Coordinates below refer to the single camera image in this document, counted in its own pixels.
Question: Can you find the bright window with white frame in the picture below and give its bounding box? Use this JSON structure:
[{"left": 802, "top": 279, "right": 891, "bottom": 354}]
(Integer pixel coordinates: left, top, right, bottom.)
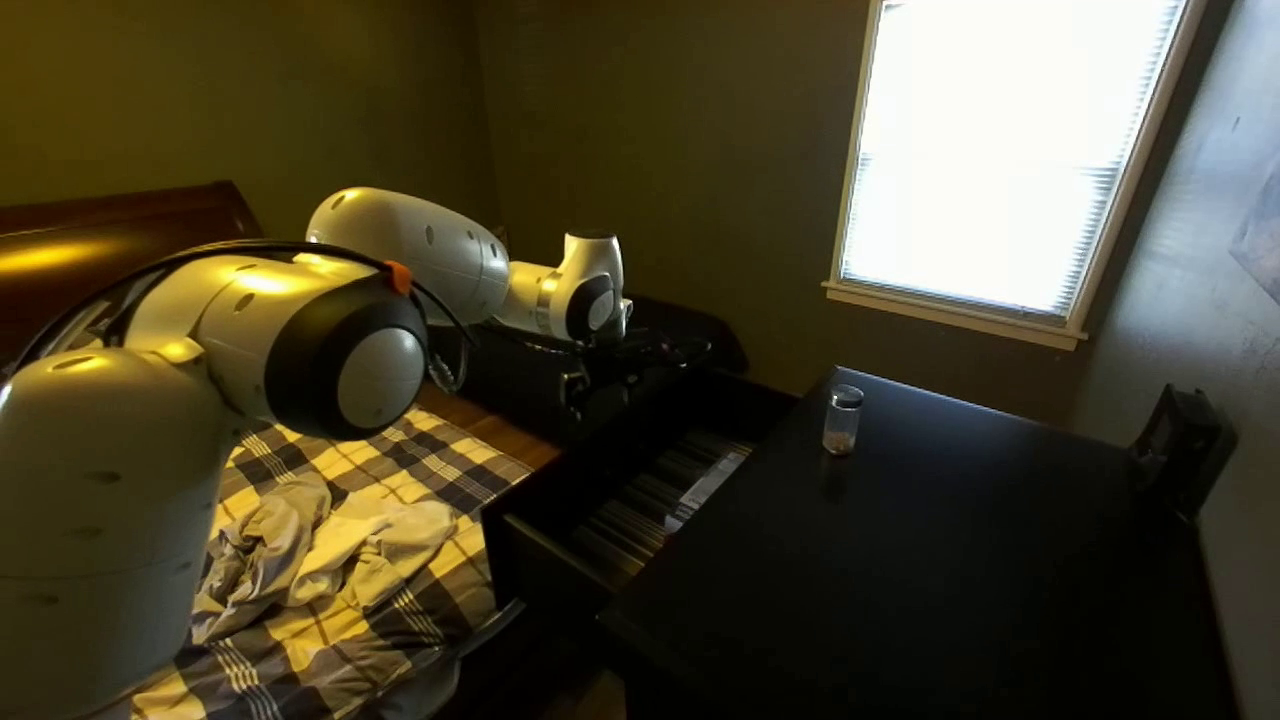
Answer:
[{"left": 821, "top": 0, "right": 1210, "bottom": 352}]

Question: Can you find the yellow plaid bed blanket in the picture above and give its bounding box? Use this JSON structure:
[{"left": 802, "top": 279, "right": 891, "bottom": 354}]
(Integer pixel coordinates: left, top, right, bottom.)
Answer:
[{"left": 91, "top": 384, "right": 565, "bottom": 720}]

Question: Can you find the dresser drawer with striped contents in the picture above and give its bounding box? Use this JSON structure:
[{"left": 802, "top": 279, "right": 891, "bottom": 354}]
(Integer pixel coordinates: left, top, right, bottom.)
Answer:
[{"left": 477, "top": 396, "right": 764, "bottom": 633}]

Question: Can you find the grey crumpled garment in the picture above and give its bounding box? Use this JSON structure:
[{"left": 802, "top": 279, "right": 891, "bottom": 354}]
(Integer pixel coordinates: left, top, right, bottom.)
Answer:
[{"left": 193, "top": 472, "right": 465, "bottom": 653}]

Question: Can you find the dark wooden dresser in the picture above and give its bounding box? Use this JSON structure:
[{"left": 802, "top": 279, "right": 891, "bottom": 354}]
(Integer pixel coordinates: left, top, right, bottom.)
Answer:
[{"left": 592, "top": 359, "right": 1242, "bottom": 720}]

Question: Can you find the dark wooden headboard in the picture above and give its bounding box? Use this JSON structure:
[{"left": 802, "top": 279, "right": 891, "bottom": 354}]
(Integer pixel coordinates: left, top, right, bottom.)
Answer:
[{"left": 0, "top": 181, "right": 265, "bottom": 373}]

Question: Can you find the clear glass jar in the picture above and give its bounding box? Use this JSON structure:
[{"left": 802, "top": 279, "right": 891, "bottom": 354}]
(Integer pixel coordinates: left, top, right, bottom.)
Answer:
[{"left": 821, "top": 378, "right": 867, "bottom": 458}]

